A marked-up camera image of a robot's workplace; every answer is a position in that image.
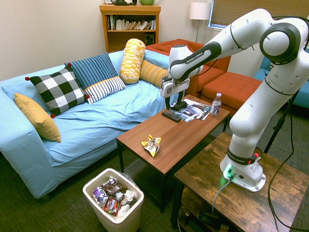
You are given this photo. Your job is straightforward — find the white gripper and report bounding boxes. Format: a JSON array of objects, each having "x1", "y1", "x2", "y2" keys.
[{"x1": 160, "y1": 77, "x2": 190, "y2": 111}]

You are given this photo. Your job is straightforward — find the yellow chip bag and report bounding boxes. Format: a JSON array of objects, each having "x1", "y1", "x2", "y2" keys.
[{"x1": 140, "y1": 134, "x2": 162, "y2": 158}]

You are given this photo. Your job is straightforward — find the white plastic trash bin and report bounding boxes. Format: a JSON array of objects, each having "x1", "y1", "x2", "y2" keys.
[{"x1": 82, "y1": 168, "x2": 145, "y2": 232}]

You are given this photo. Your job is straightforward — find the black game controller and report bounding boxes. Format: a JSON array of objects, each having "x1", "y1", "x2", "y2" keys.
[{"x1": 170, "y1": 101, "x2": 188, "y2": 112}]

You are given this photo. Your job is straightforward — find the black TV remote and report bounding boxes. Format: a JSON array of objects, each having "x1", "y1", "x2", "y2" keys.
[{"x1": 161, "y1": 110, "x2": 182, "y2": 123}]

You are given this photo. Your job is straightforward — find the dark cover glossy magazine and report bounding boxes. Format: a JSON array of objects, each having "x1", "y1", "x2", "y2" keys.
[{"x1": 165, "y1": 98, "x2": 209, "y2": 123}]

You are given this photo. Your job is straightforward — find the mustard striped cushion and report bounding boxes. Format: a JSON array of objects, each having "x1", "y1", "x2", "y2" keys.
[{"x1": 139, "y1": 59, "x2": 169, "y2": 89}]

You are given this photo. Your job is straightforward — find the small glossy magazine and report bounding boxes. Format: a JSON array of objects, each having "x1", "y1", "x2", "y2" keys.
[{"x1": 198, "y1": 105, "x2": 212, "y2": 121}]

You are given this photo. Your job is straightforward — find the reddish wood coffee table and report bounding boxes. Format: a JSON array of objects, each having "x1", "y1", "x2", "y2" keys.
[{"x1": 116, "y1": 94, "x2": 232, "y2": 213}]

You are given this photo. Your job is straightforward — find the clear hint water bottle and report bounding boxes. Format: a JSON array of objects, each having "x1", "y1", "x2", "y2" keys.
[{"x1": 211, "y1": 92, "x2": 223, "y2": 117}]

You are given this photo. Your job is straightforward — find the orange armchair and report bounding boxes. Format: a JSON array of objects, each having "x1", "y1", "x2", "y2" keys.
[{"x1": 145, "y1": 38, "x2": 232, "y2": 98}]

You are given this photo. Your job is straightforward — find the yellow white patterned bolster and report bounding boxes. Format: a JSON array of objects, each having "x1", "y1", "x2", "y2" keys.
[{"x1": 119, "y1": 38, "x2": 146, "y2": 85}]

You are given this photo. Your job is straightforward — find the white navy striped cushion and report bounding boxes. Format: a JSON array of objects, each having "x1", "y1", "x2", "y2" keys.
[{"x1": 84, "y1": 76, "x2": 126, "y2": 105}]

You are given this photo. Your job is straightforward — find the wooden bookshelf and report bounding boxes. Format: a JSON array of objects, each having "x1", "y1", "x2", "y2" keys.
[{"x1": 99, "y1": 3, "x2": 162, "y2": 53}]

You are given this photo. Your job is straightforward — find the metal floor vent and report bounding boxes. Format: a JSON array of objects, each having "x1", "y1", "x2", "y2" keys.
[{"x1": 124, "y1": 158, "x2": 148, "y2": 180}]

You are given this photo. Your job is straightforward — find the light blue sofa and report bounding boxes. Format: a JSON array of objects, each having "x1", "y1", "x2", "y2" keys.
[{"x1": 0, "y1": 49, "x2": 187, "y2": 199}]

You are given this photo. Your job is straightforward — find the paperback books row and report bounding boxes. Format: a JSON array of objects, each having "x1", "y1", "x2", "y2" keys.
[{"x1": 107, "y1": 14, "x2": 157, "y2": 31}]

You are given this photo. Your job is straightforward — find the blue striped cushion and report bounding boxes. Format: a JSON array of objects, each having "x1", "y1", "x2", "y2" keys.
[{"x1": 64, "y1": 52, "x2": 119, "y2": 90}]

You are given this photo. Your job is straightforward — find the white shade floor lamp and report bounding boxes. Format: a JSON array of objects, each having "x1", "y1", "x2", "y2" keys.
[{"x1": 189, "y1": 2, "x2": 212, "y2": 43}]

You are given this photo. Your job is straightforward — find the wooden window blinds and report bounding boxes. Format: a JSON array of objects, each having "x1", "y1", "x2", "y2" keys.
[{"x1": 209, "y1": 0, "x2": 309, "y2": 31}]

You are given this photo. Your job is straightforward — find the crumpled white paper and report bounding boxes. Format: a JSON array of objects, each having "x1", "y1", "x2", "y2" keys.
[{"x1": 122, "y1": 189, "x2": 138, "y2": 206}]

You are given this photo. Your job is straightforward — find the brown chocolate wrapper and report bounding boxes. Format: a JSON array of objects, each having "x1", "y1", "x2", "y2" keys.
[{"x1": 100, "y1": 177, "x2": 123, "y2": 195}]

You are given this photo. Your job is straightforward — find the black white checkered cushion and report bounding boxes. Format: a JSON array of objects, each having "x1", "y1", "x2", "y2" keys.
[{"x1": 25, "y1": 66, "x2": 90, "y2": 118}]

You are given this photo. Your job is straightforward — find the discarded purple hint bottle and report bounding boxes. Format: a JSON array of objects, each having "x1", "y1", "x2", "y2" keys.
[{"x1": 93, "y1": 186, "x2": 110, "y2": 208}]

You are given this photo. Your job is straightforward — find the red snack wrapper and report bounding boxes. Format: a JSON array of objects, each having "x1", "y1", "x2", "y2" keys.
[{"x1": 103, "y1": 197, "x2": 123, "y2": 217}]

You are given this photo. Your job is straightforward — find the rustic dark wood table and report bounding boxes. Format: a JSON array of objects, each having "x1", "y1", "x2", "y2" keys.
[{"x1": 170, "y1": 131, "x2": 309, "y2": 232}]

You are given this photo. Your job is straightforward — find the teal sofa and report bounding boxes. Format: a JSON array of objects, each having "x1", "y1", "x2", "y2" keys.
[{"x1": 253, "y1": 48, "x2": 309, "y2": 109}]

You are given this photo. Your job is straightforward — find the plain mustard yellow cushion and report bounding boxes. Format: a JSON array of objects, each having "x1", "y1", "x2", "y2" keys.
[{"x1": 14, "y1": 92, "x2": 62, "y2": 143}]

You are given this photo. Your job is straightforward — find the grey base cable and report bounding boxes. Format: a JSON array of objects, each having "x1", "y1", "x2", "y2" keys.
[{"x1": 211, "y1": 178, "x2": 233, "y2": 215}]

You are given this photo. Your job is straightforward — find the black camera stand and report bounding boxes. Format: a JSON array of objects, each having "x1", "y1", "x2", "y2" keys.
[{"x1": 264, "y1": 88, "x2": 301, "y2": 154}]

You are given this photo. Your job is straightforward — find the thick black cable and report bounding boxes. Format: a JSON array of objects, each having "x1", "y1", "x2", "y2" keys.
[{"x1": 267, "y1": 98, "x2": 309, "y2": 230}]

